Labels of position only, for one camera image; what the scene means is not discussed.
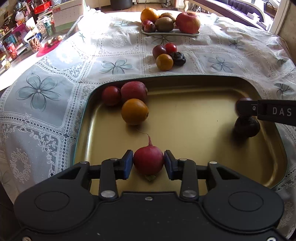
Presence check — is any dark red plum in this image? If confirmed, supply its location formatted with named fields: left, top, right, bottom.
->
left=152, top=45, right=167, bottom=59

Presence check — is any orange tomato front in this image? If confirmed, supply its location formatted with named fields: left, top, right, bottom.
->
left=156, top=54, right=174, bottom=71

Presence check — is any pink snack plate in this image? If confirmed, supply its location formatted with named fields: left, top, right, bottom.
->
left=37, top=35, right=64, bottom=57

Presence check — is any black wrinkled fruit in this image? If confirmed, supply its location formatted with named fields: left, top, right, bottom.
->
left=170, top=52, right=186, bottom=66

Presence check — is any upper plum on plate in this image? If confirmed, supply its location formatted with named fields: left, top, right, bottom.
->
left=142, top=20, right=153, bottom=29

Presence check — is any large red apple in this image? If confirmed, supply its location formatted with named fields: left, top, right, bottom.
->
left=175, top=12, right=201, bottom=34

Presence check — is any large orange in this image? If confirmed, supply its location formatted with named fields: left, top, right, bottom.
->
left=140, top=6, right=159, bottom=23

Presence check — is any small glass jar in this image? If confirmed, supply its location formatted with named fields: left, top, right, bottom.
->
left=1, top=55, right=11, bottom=70

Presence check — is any red radish with root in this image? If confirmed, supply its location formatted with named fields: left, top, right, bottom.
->
left=133, top=133, right=164, bottom=182

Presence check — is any front brown kiwi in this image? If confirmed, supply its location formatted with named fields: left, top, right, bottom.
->
left=155, top=17, right=174, bottom=33

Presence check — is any bright red cherry tomato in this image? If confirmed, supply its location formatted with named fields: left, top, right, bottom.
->
left=165, top=43, right=178, bottom=55

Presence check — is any white lace floral tablecloth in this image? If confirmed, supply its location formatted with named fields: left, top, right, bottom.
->
left=1, top=10, right=295, bottom=240

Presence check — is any brown kiwi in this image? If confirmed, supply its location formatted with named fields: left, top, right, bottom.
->
left=159, top=13, right=176, bottom=22
left=155, top=17, right=174, bottom=33

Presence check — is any black round stool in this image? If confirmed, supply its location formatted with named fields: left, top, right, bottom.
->
left=110, top=0, right=132, bottom=11

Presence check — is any plum on plate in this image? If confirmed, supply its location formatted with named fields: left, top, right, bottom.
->
left=142, top=20, right=153, bottom=29
left=144, top=23, right=156, bottom=33

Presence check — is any glass jar with snacks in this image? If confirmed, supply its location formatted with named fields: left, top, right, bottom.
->
left=28, top=35, right=41, bottom=53

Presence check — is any white fruit plate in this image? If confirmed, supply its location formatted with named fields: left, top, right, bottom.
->
left=141, top=29, right=200, bottom=38

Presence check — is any red tin can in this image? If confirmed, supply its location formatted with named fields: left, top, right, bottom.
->
left=6, top=43, right=18, bottom=60

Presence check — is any white side table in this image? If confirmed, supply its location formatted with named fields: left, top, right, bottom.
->
left=1, top=34, right=75, bottom=94

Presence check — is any green drink can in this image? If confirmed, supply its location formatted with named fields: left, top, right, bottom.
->
left=44, top=21, right=54, bottom=36

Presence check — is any white calendar box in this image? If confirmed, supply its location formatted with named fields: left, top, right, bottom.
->
left=52, top=1, right=84, bottom=33

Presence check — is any orange tomato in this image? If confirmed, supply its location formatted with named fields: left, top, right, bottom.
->
left=156, top=54, right=174, bottom=71
left=121, top=98, right=149, bottom=126

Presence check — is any lower plum on plate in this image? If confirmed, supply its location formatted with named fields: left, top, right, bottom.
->
left=144, top=23, right=156, bottom=33

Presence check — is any purple cushioned sofa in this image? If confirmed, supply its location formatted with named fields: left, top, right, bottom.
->
left=190, top=1, right=273, bottom=31

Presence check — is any gold metal tray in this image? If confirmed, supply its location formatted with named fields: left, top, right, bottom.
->
left=74, top=75, right=287, bottom=188

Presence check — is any rear brown kiwi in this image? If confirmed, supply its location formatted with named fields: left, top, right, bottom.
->
left=159, top=13, right=176, bottom=22

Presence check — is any dark purple plum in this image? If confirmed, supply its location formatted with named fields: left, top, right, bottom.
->
left=233, top=116, right=260, bottom=140

